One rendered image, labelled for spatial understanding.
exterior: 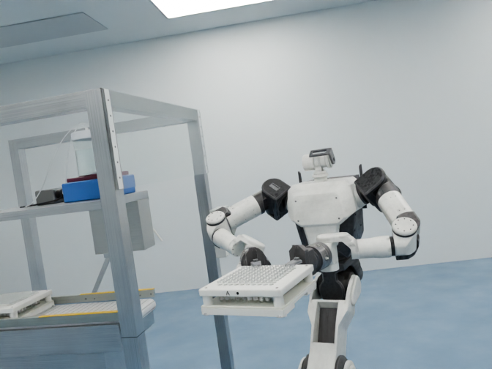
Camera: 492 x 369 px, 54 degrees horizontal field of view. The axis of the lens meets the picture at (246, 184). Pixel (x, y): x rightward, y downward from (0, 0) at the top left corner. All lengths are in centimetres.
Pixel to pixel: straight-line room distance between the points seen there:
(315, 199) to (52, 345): 112
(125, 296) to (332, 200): 82
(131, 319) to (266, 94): 401
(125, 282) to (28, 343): 52
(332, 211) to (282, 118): 361
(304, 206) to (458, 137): 391
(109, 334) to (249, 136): 384
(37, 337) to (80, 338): 18
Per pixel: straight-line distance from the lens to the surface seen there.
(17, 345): 209
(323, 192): 183
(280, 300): 123
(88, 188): 186
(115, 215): 166
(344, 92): 541
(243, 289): 126
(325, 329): 192
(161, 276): 576
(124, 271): 169
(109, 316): 183
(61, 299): 226
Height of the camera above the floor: 139
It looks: 3 degrees down
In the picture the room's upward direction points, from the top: 8 degrees counter-clockwise
